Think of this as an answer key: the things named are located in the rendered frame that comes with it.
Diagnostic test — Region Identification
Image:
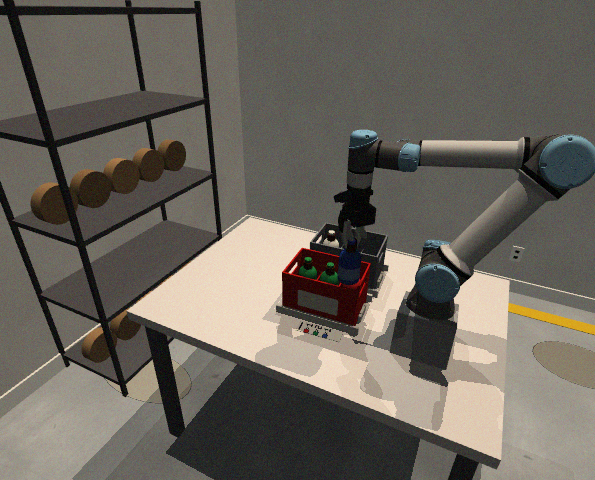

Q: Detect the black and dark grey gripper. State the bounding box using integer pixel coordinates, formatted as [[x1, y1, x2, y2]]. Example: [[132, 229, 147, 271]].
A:
[[338, 184, 376, 249]]

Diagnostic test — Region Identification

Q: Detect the beige paper pick list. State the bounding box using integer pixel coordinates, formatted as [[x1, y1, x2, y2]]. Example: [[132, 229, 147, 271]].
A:
[[296, 321, 343, 342]]

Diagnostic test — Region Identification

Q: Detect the green bottle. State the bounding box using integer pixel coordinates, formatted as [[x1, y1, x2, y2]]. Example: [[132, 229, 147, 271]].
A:
[[320, 262, 339, 286], [298, 257, 317, 280]]

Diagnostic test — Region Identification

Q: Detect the blue bottle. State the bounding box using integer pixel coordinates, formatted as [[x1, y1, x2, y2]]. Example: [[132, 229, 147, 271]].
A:
[[338, 239, 361, 285]]

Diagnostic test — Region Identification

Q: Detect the red bottle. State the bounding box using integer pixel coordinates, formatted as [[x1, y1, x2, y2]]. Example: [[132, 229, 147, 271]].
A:
[[342, 278, 361, 290]]

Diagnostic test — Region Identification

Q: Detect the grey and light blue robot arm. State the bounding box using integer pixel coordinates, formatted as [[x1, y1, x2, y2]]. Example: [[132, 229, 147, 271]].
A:
[[347, 130, 595, 320]]

